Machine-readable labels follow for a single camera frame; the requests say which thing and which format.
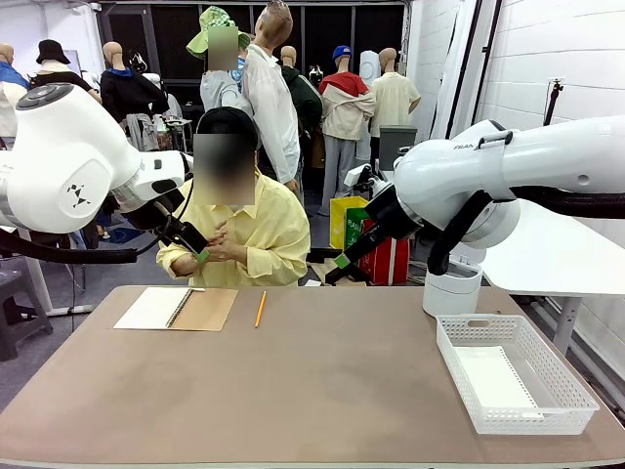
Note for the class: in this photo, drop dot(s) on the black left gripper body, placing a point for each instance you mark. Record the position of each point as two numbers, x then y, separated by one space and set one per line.
151 210

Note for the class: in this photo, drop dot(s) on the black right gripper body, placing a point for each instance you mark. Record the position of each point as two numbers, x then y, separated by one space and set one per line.
393 212

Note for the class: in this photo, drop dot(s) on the spiral notebook brown cover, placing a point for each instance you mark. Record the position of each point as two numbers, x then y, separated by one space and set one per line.
200 310

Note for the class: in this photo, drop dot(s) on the white paper sheet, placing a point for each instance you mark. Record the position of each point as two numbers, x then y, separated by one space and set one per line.
493 381

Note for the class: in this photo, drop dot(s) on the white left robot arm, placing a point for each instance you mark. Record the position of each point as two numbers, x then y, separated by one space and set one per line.
49 161

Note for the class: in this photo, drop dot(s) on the person right forearm yellow sleeve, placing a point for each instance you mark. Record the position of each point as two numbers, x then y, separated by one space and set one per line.
176 264

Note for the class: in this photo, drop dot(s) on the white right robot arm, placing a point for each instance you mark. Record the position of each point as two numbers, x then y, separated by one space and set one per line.
537 156

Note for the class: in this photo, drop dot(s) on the person left forearm yellow sleeve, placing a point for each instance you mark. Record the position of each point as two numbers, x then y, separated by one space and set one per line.
278 264

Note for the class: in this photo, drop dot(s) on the person right hand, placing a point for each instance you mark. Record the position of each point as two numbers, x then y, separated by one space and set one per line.
217 237

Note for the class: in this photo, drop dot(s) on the person left hand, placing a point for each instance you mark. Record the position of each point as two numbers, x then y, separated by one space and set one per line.
232 254

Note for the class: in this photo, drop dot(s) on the green recycling bag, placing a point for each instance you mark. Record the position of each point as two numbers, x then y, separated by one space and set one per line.
352 229

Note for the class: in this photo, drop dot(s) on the red recycling bag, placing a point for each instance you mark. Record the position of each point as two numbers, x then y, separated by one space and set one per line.
381 266

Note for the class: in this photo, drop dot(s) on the yellow recycling bag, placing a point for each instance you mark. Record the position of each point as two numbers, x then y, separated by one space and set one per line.
342 220

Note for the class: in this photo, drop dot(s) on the small white table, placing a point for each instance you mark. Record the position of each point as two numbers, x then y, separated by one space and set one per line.
396 264

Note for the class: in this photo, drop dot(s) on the black floor stand base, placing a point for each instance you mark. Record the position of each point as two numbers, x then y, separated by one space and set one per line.
342 276

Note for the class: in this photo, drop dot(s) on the grey bin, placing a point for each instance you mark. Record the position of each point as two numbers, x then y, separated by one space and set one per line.
393 141

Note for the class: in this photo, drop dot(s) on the person torso yellow shirt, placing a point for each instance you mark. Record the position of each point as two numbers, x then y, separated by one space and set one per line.
273 220

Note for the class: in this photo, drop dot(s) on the yellow pencil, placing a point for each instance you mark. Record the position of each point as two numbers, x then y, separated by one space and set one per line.
260 310

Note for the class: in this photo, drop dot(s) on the white round trash bin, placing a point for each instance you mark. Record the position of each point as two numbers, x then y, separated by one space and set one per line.
451 293

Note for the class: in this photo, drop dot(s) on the mannequin blue cap red jacket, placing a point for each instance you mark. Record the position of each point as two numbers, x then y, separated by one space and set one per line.
344 112

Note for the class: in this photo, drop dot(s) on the mannequin cream shirt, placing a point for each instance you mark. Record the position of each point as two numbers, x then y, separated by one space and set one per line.
393 98

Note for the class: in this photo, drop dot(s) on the black cap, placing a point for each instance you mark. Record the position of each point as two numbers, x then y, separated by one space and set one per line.
227 122

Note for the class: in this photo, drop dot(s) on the mannequin black hoodie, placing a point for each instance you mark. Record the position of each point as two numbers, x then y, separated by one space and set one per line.
129 95

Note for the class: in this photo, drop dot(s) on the mannequin green checked hat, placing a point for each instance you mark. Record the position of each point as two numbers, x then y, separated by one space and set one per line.
220 93

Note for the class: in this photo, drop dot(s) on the mannequin dark green jacket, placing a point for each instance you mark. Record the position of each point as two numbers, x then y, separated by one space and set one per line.
305 98

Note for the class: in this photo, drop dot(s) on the white torso form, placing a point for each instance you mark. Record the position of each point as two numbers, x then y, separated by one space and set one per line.
369 66

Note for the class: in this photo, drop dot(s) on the white leaning panel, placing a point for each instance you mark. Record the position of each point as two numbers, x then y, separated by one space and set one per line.
456 73

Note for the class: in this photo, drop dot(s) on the grey plastic stool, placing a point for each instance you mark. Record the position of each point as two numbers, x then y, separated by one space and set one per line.
24 303

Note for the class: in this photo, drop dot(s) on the tall mannequin white shirt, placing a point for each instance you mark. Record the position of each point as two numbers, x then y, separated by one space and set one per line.
268 98

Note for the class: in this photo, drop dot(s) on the large white side table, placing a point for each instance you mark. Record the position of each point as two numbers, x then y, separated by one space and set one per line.
547 264

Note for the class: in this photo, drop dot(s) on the mannequin black bucket hat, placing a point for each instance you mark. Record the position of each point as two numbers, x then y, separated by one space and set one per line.
51 51

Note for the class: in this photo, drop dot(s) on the mannequin blue white jacket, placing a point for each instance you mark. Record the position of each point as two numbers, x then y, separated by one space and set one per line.
9 78

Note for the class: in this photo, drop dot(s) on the black tripod pole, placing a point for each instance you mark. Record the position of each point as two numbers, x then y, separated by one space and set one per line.
553 98

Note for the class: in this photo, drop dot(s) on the white plastic mesh basket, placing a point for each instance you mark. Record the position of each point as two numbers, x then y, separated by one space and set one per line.
561 386

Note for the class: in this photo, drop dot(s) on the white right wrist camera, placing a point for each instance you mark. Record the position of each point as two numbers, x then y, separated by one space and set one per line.
363 178

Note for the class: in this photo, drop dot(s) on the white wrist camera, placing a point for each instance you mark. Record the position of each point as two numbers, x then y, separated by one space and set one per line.
363 178
188 165

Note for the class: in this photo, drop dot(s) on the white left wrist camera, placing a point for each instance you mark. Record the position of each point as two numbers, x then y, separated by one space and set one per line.
188 165

